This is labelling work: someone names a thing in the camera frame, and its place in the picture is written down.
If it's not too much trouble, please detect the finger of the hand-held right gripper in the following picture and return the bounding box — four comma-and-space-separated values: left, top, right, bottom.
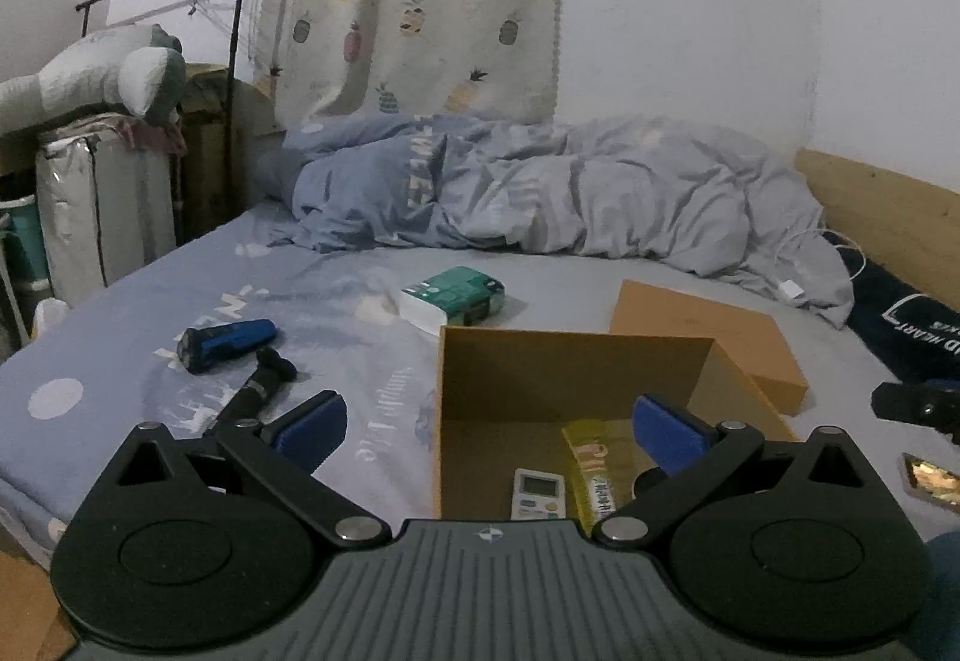
871, 380, 960, 446

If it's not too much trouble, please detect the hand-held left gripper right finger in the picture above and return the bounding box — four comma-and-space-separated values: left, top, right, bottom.
592, 393, 887, 549

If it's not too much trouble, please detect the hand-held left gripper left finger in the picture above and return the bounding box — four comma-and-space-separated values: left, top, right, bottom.
99, 391, 392, 549

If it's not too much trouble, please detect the blue electric shaver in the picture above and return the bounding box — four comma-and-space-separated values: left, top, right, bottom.
176, 319, 279, 375

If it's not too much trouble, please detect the brown cardboard box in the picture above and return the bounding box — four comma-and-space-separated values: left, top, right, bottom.
433, 325, 800, 524

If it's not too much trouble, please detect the navy printed cloth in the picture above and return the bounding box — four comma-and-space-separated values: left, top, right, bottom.
835, 244, 960, 386

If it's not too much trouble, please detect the yellow snack packet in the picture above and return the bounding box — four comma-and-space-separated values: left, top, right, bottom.
562, 419, 624, 528

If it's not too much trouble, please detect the brown cardboard box lid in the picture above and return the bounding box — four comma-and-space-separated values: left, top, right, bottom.
609, 280, 811, 417

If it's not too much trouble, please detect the white remote control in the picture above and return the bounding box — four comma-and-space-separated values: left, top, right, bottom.
511, 469, 567, 522

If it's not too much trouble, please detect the green tissue pack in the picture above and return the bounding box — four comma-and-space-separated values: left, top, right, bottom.
399, 266, 507, 337

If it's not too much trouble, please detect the grey-blue duvet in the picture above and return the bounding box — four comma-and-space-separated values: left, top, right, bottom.
255, 113, 857, 330

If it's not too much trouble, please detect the clear plastic storage bag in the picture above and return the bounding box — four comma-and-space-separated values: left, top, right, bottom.
35, 113, 178, 311

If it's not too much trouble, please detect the green plastic bin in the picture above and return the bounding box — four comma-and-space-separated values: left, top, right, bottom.
0, 196, 54, 303

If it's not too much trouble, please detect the grey white plush toy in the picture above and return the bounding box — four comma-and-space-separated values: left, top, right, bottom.
0, 23, 188, 134

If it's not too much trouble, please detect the black handled device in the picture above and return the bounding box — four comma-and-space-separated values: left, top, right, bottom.
202, 347, 299, 441

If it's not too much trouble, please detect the white charging cable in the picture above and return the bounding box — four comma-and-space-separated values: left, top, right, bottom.
775, 226, 865, 300

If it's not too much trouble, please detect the wooden bed frame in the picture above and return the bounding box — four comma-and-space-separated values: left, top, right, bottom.
794, 148, 960, 315

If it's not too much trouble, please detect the black metal bed frame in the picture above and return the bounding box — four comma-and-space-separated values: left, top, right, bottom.
75, 0, 270, 227

